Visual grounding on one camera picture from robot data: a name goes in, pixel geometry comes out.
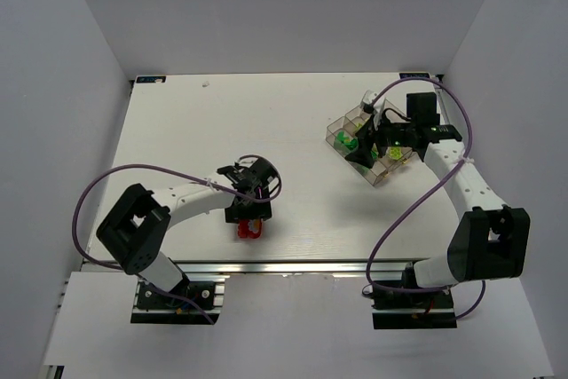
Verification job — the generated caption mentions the red flower lego block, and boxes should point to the red flower lego block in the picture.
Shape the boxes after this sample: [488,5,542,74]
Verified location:
[237,219,263,240]

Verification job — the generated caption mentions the green sloped lego brick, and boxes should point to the green sloped lego brick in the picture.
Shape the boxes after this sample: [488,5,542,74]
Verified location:
[335,131,351,146]

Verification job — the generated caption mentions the green long lego brick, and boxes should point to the green long lego brick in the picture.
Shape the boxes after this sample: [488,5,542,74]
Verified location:
[343,138,359,153]

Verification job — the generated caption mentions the lime 2x2 lego brick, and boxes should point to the lime 2x2 lego brick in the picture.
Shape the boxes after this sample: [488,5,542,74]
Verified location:
[387,147,403,162]

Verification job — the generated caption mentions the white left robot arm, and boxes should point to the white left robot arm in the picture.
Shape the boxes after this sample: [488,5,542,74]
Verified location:
[96,155,281,297]

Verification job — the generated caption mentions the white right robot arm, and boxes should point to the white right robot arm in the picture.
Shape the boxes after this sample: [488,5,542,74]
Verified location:
[345,92,530,293]

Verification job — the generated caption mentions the clear compartment organizer tray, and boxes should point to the clear compartment organizer tray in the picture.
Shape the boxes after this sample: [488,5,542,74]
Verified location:
[326,97,421,187]

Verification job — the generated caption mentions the blue table label right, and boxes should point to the blue table label right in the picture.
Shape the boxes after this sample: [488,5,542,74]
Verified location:
[398,73,430,81]

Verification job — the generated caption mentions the blue table label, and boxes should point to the blue table label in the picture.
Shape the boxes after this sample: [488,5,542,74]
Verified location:
[398,73,430,81]
[135,75,166,84]

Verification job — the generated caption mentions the blue table label left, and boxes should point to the blue table label left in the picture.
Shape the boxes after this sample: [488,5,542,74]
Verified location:
[135,75,166,84]

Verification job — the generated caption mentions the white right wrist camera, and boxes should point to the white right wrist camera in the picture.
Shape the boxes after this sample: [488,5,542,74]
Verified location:
[359,90,385,129]

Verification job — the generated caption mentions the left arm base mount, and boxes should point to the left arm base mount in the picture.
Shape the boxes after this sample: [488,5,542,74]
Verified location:
[130,273,228,326]

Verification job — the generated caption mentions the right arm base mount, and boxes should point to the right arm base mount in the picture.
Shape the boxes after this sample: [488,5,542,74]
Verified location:
[361,285,457,330]

